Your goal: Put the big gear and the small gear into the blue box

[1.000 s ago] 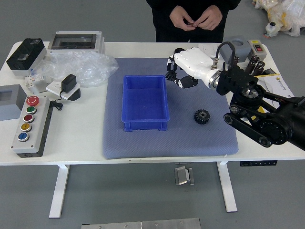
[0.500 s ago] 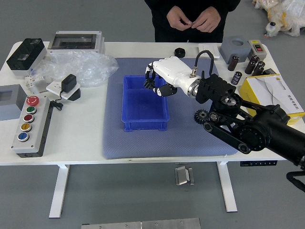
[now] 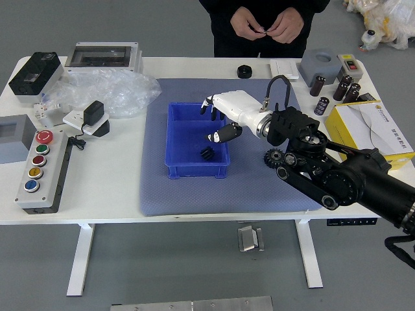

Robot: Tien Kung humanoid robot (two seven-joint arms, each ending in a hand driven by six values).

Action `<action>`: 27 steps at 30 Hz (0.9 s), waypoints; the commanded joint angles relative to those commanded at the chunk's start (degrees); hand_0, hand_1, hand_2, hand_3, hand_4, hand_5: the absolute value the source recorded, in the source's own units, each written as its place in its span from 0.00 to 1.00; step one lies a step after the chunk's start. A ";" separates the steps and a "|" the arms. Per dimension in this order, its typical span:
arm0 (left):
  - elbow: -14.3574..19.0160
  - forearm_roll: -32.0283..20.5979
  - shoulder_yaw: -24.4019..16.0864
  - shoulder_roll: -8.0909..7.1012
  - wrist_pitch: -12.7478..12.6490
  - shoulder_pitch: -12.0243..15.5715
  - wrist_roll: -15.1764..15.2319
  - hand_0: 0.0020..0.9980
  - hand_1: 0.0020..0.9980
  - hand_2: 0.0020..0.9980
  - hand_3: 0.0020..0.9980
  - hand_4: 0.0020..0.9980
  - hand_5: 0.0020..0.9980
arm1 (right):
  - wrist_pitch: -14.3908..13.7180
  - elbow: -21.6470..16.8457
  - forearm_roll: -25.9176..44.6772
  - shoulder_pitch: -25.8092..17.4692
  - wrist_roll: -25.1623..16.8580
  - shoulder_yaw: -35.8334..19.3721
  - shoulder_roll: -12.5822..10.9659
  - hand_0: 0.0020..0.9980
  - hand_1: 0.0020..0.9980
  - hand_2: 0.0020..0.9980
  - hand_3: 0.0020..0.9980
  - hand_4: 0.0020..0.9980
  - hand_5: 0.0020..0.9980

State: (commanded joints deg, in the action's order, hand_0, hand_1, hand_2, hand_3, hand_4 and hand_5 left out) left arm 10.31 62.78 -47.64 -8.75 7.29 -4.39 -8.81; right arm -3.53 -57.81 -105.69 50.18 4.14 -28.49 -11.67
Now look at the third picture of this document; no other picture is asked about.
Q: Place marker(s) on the person's left hand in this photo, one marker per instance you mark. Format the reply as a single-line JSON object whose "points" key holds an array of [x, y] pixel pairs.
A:
{"points": [[288, 27]]}

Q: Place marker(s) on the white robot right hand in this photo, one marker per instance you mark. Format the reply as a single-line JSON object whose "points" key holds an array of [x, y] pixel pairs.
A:
{"points": [[236, 105]]}

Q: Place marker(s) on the person's right hand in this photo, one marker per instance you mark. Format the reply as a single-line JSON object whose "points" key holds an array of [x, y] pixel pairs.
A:
{"points": [[243, 24]]}

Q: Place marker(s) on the small black gear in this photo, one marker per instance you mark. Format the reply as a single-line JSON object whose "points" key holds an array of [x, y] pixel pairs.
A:
{"points": [[207, 153]]}

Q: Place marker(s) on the blue plastic box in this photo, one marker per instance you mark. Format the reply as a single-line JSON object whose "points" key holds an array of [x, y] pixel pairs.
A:
{"points": [[184, 142]]}

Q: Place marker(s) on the big black gear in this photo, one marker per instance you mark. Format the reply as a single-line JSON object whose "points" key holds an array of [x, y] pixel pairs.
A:
{"points": [[269, 160]]}

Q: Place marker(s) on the person's left forearm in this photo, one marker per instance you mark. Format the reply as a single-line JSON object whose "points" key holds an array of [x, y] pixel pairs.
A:
{"points": [[313, 8]]}

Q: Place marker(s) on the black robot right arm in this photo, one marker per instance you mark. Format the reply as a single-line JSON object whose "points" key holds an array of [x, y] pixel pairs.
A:
{"points": [[356, 184]]}

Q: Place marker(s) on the person's right forearm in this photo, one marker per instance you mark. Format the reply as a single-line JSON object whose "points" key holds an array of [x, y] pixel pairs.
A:
{"points": [[220, 6]]}

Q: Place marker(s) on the grey push-button control box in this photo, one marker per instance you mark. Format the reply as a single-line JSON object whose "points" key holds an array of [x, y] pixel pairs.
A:
{"points": [[48, 168]]}

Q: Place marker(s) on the small grey box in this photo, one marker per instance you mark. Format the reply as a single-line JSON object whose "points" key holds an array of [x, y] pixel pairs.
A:
{"points": [[19, 149]]}

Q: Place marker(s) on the person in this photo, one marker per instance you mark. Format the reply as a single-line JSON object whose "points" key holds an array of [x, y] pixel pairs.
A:
{"points": [[259, 48]]}

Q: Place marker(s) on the black round knob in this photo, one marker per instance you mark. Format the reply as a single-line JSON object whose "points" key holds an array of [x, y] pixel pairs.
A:
{"points": [[240, 73]]}

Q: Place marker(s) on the grey block with round hole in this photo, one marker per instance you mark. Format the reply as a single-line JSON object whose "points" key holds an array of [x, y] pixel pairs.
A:
{"points": [[311, 69]]}

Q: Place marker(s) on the white bottle with black cap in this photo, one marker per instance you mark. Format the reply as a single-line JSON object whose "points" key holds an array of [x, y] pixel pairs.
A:
{"points": [[369, 39]]}

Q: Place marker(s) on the black capacitor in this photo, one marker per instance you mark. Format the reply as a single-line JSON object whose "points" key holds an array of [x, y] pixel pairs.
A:
{"points": [[321, 106]]}

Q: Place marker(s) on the grey-blue mat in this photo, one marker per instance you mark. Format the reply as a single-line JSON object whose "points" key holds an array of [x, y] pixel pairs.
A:
{"points": [[227, 194]]}

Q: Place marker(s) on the plush toys in plastic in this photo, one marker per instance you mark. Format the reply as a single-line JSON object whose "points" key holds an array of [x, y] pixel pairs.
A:
{"points": [[389, 19]]}

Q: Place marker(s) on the small black flat device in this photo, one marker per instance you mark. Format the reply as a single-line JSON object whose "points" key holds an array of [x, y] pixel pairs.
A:
{"points": [[368, 98]]}

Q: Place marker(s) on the clear plastic bag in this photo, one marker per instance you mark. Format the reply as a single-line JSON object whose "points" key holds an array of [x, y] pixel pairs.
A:
{"points": [[113, 87]]}

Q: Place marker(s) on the yellow and white carton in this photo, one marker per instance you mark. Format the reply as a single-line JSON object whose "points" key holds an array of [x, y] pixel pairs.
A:
{"points": [[373, 129]]}

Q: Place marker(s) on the small black block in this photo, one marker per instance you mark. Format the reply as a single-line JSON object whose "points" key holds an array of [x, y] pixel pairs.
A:
{"points": [[103, 129]]}

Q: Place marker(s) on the black power adapter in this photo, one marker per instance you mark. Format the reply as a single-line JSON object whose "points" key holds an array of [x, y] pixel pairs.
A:
{"points": [[93, 111]]}

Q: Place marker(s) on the black table height controller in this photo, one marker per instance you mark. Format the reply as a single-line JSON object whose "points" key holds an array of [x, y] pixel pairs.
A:
{"points": [[351, 222]]}

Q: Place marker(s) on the white table leg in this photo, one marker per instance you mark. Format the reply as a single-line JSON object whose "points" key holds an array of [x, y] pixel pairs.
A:
{"points": [[311, 259], [81, 259]]}

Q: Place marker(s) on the white terminal connector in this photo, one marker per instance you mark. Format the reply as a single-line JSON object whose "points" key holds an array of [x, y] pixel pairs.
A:
{"points": [[40, 111]]}

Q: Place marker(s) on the grey metal plate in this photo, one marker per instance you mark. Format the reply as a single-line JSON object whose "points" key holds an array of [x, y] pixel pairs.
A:
{"points": [[194, 305]]}

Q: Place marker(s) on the white wall switch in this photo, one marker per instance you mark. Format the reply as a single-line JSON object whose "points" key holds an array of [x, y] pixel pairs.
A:
{"points": [[285, 68]]}

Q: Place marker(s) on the grey two-button switch box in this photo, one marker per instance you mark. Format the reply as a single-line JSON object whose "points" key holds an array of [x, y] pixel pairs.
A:
{"points": [[350, 66]]}

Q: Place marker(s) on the metal floor bracket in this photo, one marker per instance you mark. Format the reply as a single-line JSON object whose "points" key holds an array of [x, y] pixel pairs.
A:
{"points": [[247, 239]]}

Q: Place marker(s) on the grey enclosure with clear window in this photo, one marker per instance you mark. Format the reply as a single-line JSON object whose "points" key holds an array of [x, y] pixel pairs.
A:
{"points": [[97, 55]]}

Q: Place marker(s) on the black-lidded grey enclosure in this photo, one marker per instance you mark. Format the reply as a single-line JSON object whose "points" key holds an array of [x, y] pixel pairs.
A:
{"points": [[32, 76]]}

